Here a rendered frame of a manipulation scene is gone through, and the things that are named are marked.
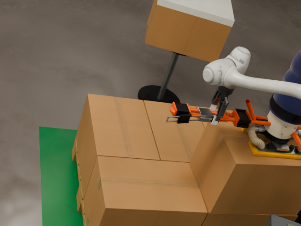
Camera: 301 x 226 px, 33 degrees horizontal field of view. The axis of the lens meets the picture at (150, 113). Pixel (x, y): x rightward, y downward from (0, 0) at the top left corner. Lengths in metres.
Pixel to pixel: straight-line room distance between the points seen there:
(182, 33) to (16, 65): 1.48
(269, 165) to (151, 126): 0.91
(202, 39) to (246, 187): 1.55
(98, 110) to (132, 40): 2.16
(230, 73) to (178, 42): 1.74
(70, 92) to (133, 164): 1.50
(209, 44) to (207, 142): 1.28
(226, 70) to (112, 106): 1.24
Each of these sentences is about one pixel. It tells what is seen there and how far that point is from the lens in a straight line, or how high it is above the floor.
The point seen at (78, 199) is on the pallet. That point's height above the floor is 0.05.
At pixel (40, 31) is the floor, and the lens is 5.10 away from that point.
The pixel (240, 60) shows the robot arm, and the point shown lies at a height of 1.45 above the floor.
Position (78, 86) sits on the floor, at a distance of 4.43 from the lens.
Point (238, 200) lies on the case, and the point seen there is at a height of 0.66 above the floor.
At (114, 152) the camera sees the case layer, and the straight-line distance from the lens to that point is 3.04.
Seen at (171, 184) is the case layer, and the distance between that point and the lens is 2.98.
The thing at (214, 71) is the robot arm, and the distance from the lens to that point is 2.32.
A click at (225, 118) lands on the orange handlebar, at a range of 2.68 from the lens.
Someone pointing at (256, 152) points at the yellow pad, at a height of 0.96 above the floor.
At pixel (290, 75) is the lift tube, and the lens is 2.69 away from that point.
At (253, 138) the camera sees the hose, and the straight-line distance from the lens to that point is 2.75.
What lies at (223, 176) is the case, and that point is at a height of 0.80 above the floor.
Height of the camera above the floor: 2.52
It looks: 35 degrees down
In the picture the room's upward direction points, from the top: 20 degrees clockwise
